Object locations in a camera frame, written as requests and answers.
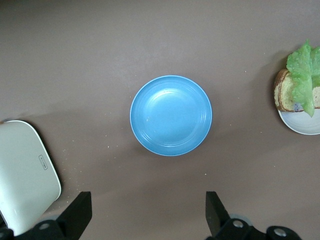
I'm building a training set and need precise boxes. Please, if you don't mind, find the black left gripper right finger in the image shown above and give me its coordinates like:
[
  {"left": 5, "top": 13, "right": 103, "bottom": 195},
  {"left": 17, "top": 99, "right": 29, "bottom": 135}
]
[{"left": 205, "top": 191, "right": 301, "bottom": 240}]

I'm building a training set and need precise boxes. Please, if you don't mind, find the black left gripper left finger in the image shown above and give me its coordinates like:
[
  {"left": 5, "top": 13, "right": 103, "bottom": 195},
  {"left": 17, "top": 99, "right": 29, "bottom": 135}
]
[{"left": 0, "top": 191, "right": 93, "bottom": 240}]

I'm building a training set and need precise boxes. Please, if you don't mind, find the brown bread slice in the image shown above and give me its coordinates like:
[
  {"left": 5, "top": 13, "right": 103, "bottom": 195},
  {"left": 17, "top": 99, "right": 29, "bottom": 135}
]
[{"left": 273, "top": 68, "right": 320, "bottom": 113}]

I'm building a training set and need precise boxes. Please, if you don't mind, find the green lettuce leaf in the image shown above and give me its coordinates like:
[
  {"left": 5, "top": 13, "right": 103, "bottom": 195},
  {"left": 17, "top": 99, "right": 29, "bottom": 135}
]
[{"left": 285, "top": 38, "right": 320, "bottom": 119}]

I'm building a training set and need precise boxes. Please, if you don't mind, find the blue plate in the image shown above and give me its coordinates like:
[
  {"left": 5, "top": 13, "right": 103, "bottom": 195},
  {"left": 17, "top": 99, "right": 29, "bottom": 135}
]
[{"left": 129, "top": 74, "right": 214, "bottom": 158}]

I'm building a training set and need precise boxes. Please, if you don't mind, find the beige plate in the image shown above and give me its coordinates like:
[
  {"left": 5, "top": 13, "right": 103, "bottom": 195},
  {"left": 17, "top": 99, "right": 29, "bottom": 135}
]
[{"left": 276, "top": 106, "right": 320, "bottom": 136}]

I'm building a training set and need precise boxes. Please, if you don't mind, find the cream white toaster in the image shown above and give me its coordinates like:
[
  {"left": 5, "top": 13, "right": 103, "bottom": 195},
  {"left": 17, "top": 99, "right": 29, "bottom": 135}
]
[{"left": 0, "top": 119, "right": 63, "bottom": 237}]

